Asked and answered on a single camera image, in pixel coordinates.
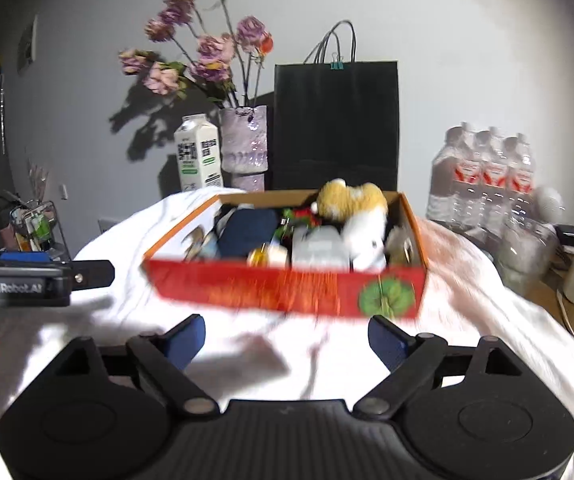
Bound white milk carton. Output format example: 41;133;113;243
174;114;224;192

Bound wire storage rack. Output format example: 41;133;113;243
0;200;71;262

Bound yellow white plush toy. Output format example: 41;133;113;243
311;179;389;272

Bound white translucent container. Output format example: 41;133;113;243
291;226;350;272

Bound white round lamp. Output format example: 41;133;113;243
532;186;564;226

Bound navy blue pouch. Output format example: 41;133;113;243
217;208;279;259

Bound black paper bag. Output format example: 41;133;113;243
268;20;400;191

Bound water bottle left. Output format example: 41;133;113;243
426;122;482;232

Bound water bottle right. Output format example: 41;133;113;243
504;133;535;223

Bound water bottle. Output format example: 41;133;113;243
426;122;482;232
472;127;509;237
504;133;535;223

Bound water bottle middle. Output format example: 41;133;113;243
472;127;509;237

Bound yellow cube block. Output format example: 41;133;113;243
247;244;289;269

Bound dried purple flowers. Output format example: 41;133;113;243
118;0;274;110

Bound clear glass cup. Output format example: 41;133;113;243
496;217;558;296

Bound white fluffy blanket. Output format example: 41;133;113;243
0;190;574;479

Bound red cardboard box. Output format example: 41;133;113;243
142;188;428;320

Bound purple glass vase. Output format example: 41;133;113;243
218;105;268;192

